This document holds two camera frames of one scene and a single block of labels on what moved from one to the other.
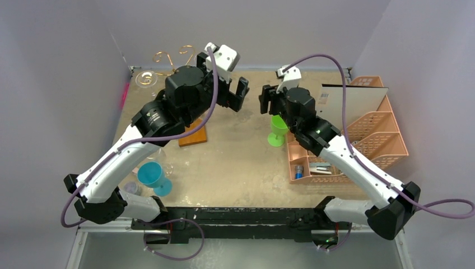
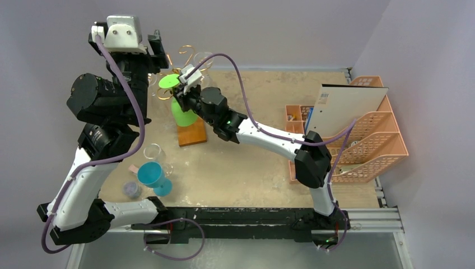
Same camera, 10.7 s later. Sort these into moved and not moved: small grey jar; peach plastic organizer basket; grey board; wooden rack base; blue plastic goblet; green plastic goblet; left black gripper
Moved: left black gripper; green plastic goblet
Not moved: blue plastic goblet; grey board; wooden rack base; peach plastic organizer basket; small grey jar
